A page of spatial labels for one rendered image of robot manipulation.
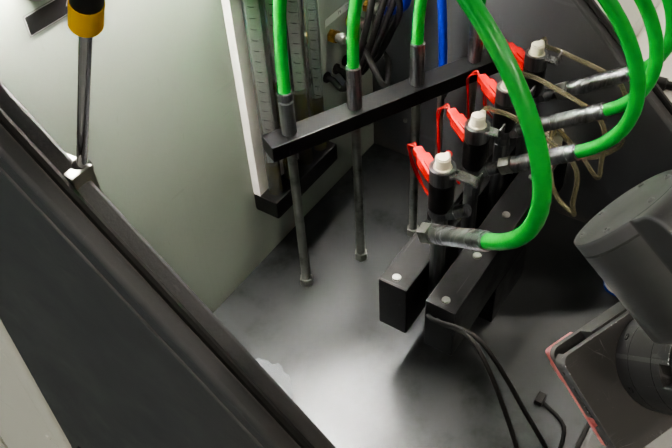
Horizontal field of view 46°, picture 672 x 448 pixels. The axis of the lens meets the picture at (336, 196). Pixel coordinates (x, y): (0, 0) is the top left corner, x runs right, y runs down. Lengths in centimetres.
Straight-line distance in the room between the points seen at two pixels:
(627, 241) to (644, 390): 12
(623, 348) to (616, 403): 3
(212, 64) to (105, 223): 37
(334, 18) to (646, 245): 78
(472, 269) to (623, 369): 48
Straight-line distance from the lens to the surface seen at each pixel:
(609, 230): 37
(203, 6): 87
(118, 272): 58
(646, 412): 48
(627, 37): 75
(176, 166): 91
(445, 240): 70
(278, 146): 91
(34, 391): 99
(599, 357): 47
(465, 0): 55
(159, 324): 58
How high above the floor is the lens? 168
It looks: 43 degrees down
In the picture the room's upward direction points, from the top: 4 degrees counter-clockwise
